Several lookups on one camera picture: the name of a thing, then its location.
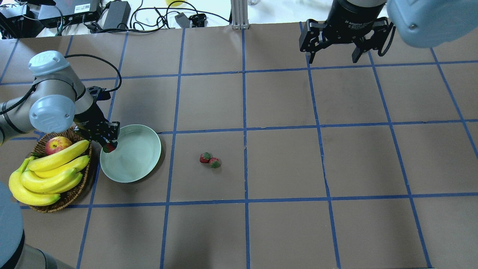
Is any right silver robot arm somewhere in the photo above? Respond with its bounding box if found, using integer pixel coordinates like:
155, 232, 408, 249
299, 0, 478, 63

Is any light green plate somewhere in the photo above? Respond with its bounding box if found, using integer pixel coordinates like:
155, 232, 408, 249
100, 124, 162, 183

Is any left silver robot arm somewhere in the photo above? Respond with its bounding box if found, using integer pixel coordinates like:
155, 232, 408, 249
1, 50, 120, 269

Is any black power brick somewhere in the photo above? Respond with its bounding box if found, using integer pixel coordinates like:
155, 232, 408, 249
102, 1, 131, 30

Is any strawberry plate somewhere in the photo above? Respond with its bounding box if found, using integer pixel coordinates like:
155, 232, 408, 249
199, 152, 212, 164

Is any strawberry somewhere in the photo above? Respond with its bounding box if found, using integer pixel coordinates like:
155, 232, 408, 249
102, 143, 116, 153
208, 157, 221, 168

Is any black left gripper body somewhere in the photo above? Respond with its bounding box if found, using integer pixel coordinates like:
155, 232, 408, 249
73, 103, 111, 144

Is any aluminium frame post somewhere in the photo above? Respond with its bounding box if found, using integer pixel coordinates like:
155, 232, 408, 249
230, 0, 250, 30

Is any red apple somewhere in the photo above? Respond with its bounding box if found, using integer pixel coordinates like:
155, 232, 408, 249
45, 136, 73, 155

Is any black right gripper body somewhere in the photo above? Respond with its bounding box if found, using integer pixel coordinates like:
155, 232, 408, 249
320, 0, 387, 44

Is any wicker fruit basket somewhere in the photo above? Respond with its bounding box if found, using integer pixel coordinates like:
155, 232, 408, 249
26, 126, 91, 213

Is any yellow banana bunch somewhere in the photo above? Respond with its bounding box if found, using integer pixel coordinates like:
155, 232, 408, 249
8, 140, 90, 206

